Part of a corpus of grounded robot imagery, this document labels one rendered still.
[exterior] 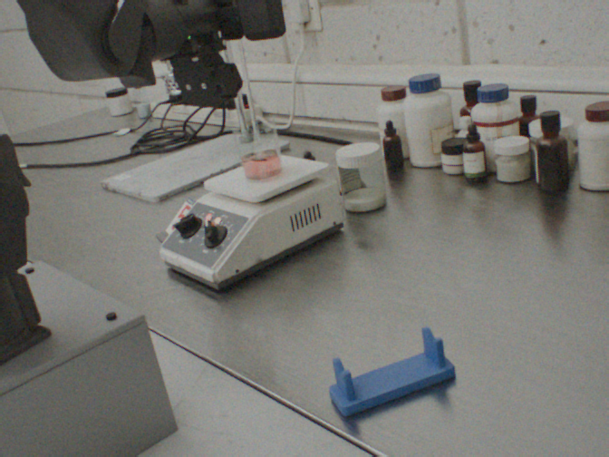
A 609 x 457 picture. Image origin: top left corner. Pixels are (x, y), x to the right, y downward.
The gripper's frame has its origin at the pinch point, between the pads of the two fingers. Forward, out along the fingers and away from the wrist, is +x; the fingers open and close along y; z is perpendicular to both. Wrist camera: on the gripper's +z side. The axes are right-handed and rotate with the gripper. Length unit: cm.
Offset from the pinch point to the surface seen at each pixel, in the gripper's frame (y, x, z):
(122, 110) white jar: -87, 77, 27
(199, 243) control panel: -5.0, -7.7, 25.0
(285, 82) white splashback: -27, 59, 19
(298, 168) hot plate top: 2.9, 4.6, 20.1
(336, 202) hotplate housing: 7.1, 5.1, 24.8
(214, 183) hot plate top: -6.4, -0.4, 20.2
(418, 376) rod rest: 26.4, -24.0, 28.3
